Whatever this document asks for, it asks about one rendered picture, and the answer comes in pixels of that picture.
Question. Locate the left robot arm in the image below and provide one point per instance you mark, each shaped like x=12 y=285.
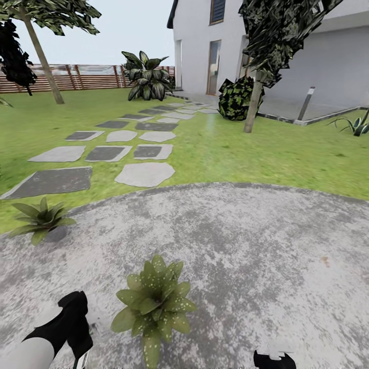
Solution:
x=67 y=322

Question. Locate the insectifuge atomizer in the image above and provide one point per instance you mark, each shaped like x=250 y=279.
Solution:
x=81 y=362

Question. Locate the pot plant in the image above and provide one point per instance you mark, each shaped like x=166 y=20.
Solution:
x=46 y=223
x=153 y=297

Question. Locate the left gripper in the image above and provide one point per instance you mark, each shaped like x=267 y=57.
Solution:
x=80 y=342

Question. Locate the fixed window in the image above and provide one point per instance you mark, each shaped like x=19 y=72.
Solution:
x=213 y=67

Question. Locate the door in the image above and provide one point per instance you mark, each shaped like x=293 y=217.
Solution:
x=249 y=72

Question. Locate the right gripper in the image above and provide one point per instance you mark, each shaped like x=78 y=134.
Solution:
x=265 y=362

